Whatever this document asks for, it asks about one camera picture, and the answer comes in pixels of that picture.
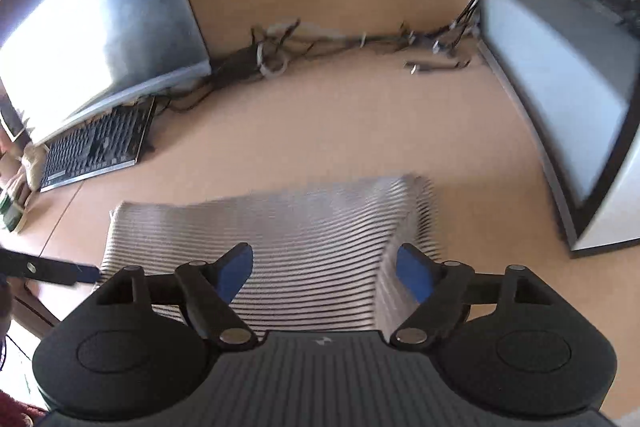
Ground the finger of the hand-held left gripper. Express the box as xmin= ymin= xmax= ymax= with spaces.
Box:
xmin=0 ymin=248 xmax=101 ymax=287

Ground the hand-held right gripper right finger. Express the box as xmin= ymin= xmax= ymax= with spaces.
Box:
xmin=389 ymin=243 xmax=555 ymax=351

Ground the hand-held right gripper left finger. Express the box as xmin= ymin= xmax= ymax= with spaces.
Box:
xmin=97 ymin=243 xmax=260 ymax=351

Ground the grey striped garment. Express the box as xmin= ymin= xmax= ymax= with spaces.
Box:
xmin=100 ymin=173 xmax=441 ymax=335

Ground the small green-white box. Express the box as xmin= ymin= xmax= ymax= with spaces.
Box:
xmin=0 ymin=187 xmax=27 ymax=233

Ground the black keyboard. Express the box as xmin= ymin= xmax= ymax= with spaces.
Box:
xmin=38 ymin=96 xmax=157 ymax=193

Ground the white-framed computer monitor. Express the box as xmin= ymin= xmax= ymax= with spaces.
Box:
xmin=475 ymin=0 xmax=640 ymax=258

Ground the black computer monitor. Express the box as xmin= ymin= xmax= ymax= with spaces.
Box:
xmin=0 ymin=0 xmax=213 ymax=142

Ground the tangle of dark cables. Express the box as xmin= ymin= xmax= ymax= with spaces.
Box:
xmin=160 ymin=0 xmax=483 ymax=112

